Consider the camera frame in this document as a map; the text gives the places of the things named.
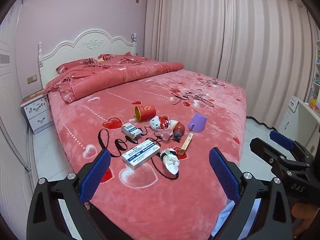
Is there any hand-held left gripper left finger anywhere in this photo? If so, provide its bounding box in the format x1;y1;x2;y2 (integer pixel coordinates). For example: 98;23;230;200
26;149;112;240

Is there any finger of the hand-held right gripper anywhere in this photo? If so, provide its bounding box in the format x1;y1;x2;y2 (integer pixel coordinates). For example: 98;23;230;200
249;137;312;174
269;130;316;162

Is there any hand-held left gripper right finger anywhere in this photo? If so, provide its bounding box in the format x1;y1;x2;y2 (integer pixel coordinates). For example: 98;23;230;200
209;147;293;240

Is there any slim beige box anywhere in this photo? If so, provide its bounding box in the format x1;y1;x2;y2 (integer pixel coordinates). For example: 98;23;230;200
179;133;194;155

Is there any large blue white medicine box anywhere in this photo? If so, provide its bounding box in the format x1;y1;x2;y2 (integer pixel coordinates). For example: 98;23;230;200
122;138;161;170

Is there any white tissue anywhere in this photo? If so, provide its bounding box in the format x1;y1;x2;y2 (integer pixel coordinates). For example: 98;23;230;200
160;149;180;175

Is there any small blue white medicine box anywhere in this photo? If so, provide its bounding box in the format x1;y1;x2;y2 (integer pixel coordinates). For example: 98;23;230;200
121;123;141;139

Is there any person's right hand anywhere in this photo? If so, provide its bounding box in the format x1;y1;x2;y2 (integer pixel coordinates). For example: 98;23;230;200
291;201;313;222

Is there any white desk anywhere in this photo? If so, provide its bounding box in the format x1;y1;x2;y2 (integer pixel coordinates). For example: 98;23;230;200
279;95;320;140

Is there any light blue bed sheet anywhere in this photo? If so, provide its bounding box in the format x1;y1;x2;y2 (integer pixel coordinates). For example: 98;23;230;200
211;201;237;238

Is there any pink printed blanket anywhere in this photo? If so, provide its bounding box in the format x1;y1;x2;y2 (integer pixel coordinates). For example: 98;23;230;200
47;69;248;230

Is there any purple ribbed cup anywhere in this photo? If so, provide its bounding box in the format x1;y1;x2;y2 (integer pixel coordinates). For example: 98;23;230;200
188;113;208;133

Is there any shelf of colourful books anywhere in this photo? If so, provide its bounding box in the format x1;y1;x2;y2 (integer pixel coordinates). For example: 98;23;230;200
307;40;320;115

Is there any white red small toy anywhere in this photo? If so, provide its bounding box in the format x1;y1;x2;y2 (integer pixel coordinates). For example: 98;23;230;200
161;115;178;130

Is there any white cat plush toy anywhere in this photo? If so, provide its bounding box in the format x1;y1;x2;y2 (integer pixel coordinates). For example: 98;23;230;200
149;116;163;132

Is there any red round can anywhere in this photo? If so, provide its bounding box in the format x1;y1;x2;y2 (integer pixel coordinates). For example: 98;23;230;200
134;105;157;122

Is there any beige curtain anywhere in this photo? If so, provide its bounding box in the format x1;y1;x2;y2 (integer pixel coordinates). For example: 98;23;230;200
217;0;320;130
144;0;227;80

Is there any white nightstand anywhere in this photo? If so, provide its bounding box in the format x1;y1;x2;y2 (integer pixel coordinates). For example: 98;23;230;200
20;91;54;134

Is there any folded pink quilt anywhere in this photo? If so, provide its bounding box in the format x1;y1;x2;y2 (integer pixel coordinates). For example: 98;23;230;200
45;57;184;104

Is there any pink printed pillow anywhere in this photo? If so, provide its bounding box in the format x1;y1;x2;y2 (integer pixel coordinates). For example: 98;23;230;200
98;52;133;62
55;57;100;74

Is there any white wardrobe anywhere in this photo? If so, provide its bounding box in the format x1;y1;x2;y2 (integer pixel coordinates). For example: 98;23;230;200
0;2;38;230

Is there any white carved headboard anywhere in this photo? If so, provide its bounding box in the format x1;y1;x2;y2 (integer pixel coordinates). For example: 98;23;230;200
37;29;138;85

